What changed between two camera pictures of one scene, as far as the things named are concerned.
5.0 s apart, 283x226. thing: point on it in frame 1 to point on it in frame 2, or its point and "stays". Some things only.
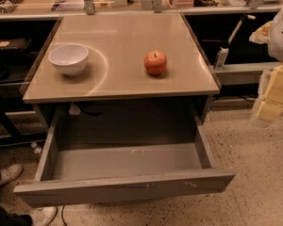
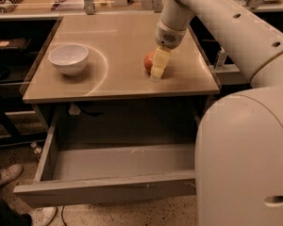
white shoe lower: [43, 216] stays
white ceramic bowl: [69, 59] stays
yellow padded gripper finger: [278, 93] to [166, 39]
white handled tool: [223, 52] stays
